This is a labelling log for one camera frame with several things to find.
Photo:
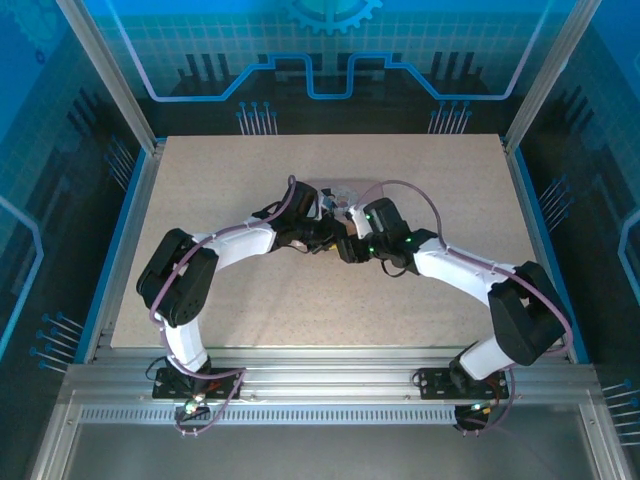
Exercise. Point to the left controller board with LEDs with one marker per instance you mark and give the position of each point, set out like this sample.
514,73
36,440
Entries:
192,407

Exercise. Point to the controller board with leds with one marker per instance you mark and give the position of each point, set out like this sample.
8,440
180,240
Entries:
192,407
475,409

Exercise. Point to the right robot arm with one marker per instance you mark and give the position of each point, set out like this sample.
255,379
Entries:
525,320

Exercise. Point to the aluminium side rail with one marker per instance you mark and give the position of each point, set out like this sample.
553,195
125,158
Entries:
525,200
127,250

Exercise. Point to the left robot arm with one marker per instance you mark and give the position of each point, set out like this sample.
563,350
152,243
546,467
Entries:
175,285

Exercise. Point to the perforated metal strip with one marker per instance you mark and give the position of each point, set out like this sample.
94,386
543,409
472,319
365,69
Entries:
325,415

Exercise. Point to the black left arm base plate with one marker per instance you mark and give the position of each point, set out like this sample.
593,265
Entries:
167,387

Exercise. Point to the grey metal tray panel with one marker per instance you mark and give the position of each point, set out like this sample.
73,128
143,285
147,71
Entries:
325,455

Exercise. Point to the aluminium front rail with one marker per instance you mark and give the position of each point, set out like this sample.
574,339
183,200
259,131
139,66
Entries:
325,372

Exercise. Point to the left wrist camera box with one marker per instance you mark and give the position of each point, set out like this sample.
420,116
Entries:
316,210

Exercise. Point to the blue table edge strip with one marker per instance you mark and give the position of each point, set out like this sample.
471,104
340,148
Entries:
536,200
112,250

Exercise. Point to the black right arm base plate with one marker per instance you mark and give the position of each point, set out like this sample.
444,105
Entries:
432,385

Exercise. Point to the right controller board with LEDs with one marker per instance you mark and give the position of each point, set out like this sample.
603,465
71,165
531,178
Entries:
475,409

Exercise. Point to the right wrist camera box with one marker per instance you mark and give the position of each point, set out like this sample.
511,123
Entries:
357,220

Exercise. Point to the pink tin box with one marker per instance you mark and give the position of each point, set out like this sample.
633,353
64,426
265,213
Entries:
345,192

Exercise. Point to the aluminium frame post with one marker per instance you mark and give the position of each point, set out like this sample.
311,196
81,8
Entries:
550,75
112,75

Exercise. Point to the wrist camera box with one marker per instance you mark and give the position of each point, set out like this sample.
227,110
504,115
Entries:
357,220
316,210

